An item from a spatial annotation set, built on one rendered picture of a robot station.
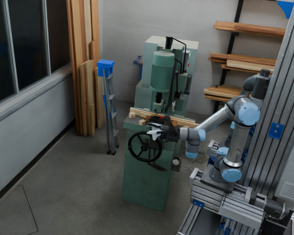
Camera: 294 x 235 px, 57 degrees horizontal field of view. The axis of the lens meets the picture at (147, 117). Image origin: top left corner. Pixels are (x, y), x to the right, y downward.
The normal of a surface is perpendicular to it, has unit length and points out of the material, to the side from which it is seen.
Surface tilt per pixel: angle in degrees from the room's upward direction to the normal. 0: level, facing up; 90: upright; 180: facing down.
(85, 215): 0
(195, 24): 90
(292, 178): 90
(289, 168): 90
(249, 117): 82
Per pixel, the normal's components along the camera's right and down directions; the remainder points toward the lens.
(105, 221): 0.09, -0.89
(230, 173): -0.03, 0.56
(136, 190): -0.27, 0.41
